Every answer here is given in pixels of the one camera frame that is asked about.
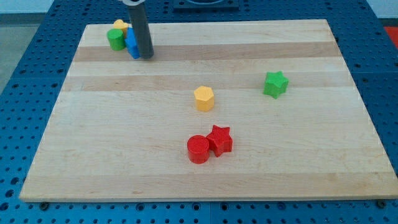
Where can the silver rod mount collar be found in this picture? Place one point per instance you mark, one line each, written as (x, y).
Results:
(133, 2)

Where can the yellow hexagon block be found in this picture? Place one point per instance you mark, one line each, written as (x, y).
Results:
(204, 98)

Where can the yellow heart block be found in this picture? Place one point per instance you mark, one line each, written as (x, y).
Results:
(123, 26)

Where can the green star block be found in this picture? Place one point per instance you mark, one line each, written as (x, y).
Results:
(275, 84)

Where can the red star block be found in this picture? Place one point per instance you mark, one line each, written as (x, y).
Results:
(220, 140)

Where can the green cylinder block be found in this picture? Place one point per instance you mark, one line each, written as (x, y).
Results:
(116, 39)

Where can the red cylinder block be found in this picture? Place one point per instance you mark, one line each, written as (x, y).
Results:
(198, 149)

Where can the light wooden board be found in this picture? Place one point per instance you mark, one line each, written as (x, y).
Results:
(119, 129)

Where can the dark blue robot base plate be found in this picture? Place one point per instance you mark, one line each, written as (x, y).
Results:
(205, 4)

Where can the blue block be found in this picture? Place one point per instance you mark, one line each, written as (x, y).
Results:
(131, 44)

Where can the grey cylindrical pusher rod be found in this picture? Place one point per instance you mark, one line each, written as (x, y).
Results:
(140, 25)

